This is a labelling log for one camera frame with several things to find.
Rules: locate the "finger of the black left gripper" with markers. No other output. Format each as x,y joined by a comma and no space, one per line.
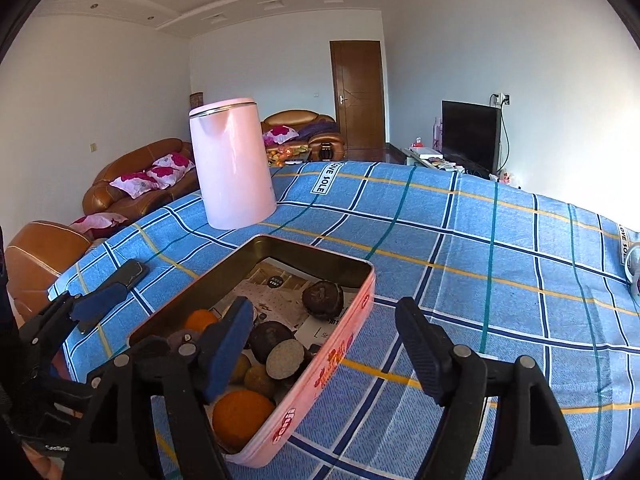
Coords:
89,310

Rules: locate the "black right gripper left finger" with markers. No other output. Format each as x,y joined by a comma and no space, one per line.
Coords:
116,437

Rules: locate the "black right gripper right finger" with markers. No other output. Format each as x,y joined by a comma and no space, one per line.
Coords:
531,439

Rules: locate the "large orange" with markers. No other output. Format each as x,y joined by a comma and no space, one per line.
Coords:
238,415

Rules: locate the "small kiwi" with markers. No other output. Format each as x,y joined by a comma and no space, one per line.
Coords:
242,366

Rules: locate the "brown kiwi fruit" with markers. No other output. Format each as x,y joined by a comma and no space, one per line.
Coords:
256,379

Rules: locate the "dark brown wrinkled fruit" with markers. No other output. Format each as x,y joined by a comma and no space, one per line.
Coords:
323,300

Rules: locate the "brown leather sofa armrest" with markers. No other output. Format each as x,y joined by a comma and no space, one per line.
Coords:
36,256

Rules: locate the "brown leather long sofa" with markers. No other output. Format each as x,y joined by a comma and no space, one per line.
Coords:
143,180

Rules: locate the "blue plaid tablecloth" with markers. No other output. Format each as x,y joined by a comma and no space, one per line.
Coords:
503,271

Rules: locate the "printed paper leaflet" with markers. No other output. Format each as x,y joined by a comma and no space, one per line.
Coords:
276,293

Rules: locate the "pink electric kettle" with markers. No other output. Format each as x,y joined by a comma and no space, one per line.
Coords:
231,163

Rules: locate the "pink tin box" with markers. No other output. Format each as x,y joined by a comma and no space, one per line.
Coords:
297,395

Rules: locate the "pink floral cushion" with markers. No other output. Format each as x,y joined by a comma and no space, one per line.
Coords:
278,135

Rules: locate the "glass tv stand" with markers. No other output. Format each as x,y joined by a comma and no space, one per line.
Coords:
429,158

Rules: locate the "black television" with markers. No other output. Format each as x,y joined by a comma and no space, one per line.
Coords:
472,133

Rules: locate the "dark brown door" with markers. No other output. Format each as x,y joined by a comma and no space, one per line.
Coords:
357,72

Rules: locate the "wall socket with plug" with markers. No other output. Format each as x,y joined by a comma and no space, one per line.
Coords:
499,99

